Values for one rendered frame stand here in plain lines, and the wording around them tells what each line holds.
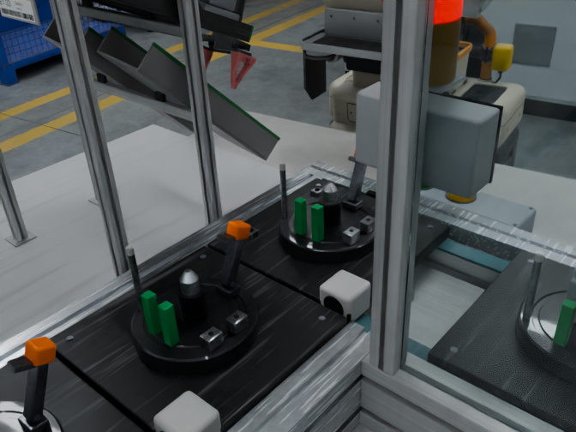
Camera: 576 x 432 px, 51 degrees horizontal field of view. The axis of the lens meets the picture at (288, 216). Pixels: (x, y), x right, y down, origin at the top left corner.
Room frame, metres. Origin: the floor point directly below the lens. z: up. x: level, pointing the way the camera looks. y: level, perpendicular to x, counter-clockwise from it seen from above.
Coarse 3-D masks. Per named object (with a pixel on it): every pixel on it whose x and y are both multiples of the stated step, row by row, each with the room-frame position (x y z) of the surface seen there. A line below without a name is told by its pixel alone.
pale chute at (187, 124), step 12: (48, 36) 0.99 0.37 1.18; (84, 36) 0.90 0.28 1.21; (96, 36) 0.91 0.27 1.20; (60, 48) 0.99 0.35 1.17; (96, 48) 0.91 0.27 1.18; (96, 60) 0.91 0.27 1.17; (108, 60) 0.92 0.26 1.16; (108, 72) 0.91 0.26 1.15; (120, 72) 0.93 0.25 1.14; (120, 84) 0.94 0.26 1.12; (132, 84) 0.94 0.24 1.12; (180, 120) 0.98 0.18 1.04; (192, 132) 1.04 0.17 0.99
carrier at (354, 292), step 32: (256, 224) 0.74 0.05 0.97; (288, 224) 0.70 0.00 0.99; (320, 224) 0.66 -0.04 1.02; (352, 224) 0.70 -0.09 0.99; (256, 256) 0.66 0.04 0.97; (288, 256) 0.65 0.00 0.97; (320, 256) 0.64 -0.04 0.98; (352, 256) 0.64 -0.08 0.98; (320, 288) 0.56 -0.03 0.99; (352, 288) 0.56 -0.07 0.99; (352, 320) 0.54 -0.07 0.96
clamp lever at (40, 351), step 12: (36, 348) 0.39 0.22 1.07; (48, 348) 0.40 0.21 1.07; (12, 360) 0.39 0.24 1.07; (24, 360) 0.39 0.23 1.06; (36, 360) 0.39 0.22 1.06; (48, 360) 0.39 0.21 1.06; (36, 372) 0.39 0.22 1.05; (36, 384) 0.38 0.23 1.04; (36, 396) 0.38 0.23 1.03; (24, 408) 0.38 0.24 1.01; (36, 408) 0.38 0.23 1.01; (36, 420) 0.38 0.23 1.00
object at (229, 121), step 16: (112, 32) 0.90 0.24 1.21; (112, 48) 0.90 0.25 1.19; (128, 48) 0.92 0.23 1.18; (160, 48) 0.81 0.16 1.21; (128, 64) 0.81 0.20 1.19; (144, 64) 0.79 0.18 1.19; (160, 64) 0.81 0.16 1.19; (176, 64) 0.82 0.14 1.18; (144, 80) 0.84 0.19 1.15; (160, 80) 0.81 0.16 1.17; (176, 80) 0.82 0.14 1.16; (176, 96) 0.82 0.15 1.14; (224, 96) 0.86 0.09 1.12; (224, 112) 0.86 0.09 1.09; (240, 112) 0.88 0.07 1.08; (224, 128) 0.86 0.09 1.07; (240, 128) 0.88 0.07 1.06; (256, 128) 0.90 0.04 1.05; (240, 144) 0.90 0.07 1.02; (256, 144) 0.90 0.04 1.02; (272, 144) 0.92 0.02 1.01
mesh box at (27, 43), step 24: (48, 0) 4.84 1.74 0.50; (0, 24) 4.46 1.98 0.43; (24, 24) 4.62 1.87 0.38; (48, 24) 4.80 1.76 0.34; (96, 24) 5.20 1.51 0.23; (120, 24) 5.41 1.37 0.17; (0, 48) 4.41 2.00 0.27; (24, 48) 4.58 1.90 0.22; (48, 48) 4.76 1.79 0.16; (0, 72) 4.41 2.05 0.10
